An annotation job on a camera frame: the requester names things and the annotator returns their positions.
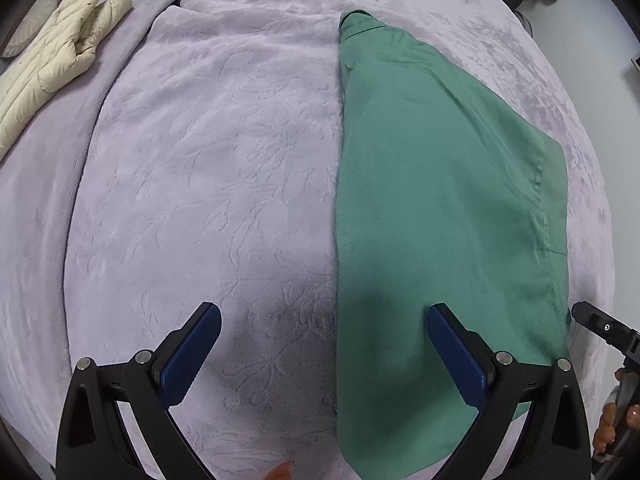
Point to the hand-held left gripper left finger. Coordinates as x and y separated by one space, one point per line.
192 355

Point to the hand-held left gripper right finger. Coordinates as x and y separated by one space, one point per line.
457 360

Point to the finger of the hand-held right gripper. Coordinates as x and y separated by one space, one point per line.
602 327

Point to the green shirt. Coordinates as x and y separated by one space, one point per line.
425 185

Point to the person's right hand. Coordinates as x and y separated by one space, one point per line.
611 422

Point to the person's left hand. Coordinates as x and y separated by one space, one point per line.
280 472

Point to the lavender plush blanket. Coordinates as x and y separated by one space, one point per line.
210 160

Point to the beige quilted jacket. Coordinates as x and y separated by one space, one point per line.
55 55

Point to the grey pillow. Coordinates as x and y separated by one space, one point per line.
30 22

